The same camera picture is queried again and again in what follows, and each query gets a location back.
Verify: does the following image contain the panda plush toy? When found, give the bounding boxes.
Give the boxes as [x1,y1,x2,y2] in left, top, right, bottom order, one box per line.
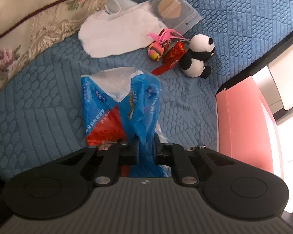
[178,34,215,79]

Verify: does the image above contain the light blue face mask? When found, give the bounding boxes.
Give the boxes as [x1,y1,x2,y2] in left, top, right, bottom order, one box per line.
[104,0,137,14]

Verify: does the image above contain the floral cream pillow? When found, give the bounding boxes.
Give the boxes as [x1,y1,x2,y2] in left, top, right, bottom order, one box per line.
[0,0,108,91]

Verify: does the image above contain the beige plastic cabinet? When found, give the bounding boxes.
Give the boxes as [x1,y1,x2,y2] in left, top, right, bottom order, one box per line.
[252,44,293,125]

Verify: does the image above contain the clear bag with beige puff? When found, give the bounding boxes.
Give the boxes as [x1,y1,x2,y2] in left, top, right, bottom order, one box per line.
[148,0,202,35]

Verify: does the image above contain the pink yellow plush toy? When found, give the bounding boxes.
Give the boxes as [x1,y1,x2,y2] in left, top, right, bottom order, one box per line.
[147,28,189,61]

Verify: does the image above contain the pink cardboard box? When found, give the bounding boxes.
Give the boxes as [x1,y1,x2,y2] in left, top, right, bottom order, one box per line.
[216,77,284,178]

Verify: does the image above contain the blue textured sofa cover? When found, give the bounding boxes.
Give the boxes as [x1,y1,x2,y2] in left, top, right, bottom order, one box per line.
[0,0,293,180]

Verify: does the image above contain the white paper towel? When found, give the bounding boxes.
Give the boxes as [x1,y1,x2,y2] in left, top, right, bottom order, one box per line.
[78,2,165,58]

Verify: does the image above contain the blue red plastic bag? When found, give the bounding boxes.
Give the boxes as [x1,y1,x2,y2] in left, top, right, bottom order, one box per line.
[81,66,171,177]

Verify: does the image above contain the red foil packet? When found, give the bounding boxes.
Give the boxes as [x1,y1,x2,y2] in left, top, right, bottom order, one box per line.
[151,41,186,75]

